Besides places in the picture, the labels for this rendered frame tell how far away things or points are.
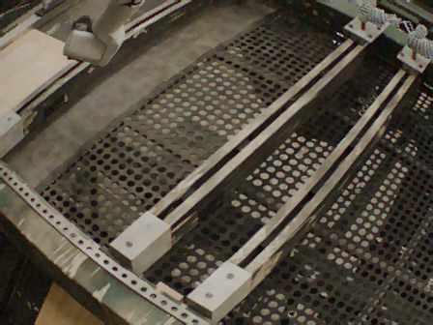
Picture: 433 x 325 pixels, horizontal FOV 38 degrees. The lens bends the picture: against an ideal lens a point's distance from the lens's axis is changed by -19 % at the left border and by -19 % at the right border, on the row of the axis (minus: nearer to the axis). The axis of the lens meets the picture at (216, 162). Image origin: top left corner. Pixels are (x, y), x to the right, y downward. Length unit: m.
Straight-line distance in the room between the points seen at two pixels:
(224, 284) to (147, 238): 0.19
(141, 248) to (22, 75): 0.79
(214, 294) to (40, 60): 1.00
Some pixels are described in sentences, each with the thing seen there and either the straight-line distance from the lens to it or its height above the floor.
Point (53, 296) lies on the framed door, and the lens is 1.74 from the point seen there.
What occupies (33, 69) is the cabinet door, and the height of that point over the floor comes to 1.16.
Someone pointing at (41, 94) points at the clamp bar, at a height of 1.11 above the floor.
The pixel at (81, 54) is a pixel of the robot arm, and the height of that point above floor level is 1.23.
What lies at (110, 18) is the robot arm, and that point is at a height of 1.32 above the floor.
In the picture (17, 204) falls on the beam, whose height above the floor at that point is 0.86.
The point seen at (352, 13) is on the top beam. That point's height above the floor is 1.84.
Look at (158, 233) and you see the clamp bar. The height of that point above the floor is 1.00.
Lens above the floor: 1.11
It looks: 3 degrees up
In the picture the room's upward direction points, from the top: 31 degrees clockwise
